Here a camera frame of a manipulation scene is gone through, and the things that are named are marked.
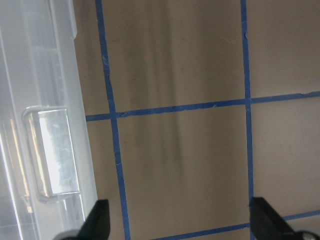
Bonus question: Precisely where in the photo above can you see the clear plastic box lid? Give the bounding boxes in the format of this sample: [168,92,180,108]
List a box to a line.
[0,0,100,240]

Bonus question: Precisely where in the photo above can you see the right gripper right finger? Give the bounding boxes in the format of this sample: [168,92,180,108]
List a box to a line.
[249,197,300,240]

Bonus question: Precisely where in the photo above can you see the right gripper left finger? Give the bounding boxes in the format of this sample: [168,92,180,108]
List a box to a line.
[75,199,111,240]

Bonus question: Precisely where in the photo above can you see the clear plastic storage box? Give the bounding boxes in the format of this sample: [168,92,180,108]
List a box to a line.
[0,141,85,240]

